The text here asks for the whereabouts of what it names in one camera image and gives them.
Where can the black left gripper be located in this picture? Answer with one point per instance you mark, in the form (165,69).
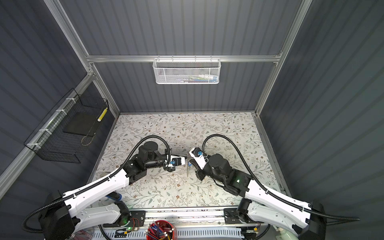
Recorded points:
(169,170)

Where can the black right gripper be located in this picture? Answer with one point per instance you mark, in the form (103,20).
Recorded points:
(199,174)

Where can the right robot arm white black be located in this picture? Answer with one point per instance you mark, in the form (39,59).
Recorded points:
(260,203)

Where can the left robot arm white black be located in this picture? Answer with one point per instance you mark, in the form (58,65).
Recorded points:
(99,203)

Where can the blue black stapler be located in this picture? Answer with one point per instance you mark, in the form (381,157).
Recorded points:
(114,196)

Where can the red pencil cup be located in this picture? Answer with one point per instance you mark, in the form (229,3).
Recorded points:
(161,230)

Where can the yellow marker pen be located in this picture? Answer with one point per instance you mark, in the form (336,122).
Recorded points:
(102,115)

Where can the black foam pad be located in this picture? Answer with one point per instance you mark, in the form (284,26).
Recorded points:
(82,124)

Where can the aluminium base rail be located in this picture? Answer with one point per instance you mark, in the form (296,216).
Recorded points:
(203,223)

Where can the white wire mesh basket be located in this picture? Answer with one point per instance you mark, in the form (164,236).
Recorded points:
(193,72)

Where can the black wire basket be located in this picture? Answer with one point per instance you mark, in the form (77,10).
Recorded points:
(50,143)

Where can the horizontal aluminium frame bar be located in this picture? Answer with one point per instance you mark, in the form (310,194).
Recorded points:
(193,58)

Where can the aluminium frame corner post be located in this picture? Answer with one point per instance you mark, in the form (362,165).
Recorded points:
(68,29)

